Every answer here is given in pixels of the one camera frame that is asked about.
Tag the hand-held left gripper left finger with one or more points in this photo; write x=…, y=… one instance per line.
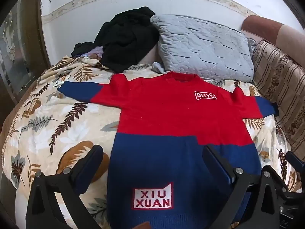
x=91, y=164

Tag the pink brown bolster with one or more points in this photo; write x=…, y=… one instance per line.
x=266, y=26

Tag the black clothes pile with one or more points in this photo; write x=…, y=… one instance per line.
x=126, y=40

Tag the leaf print blanket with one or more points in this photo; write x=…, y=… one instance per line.
x=59, y=114

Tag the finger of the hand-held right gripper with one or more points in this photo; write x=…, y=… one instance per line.
x=296, y=161

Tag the purple cloth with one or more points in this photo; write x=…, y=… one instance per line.
x=95, y=52

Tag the wooden framed glass door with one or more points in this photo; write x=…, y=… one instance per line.
x=14, y=52

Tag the grey quilted pillow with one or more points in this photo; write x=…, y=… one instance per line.
x=202, y=50

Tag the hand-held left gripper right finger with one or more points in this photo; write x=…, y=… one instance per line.
x=214, y=162

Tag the red and blue knit sweater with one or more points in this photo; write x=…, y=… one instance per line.
x=166, y=114

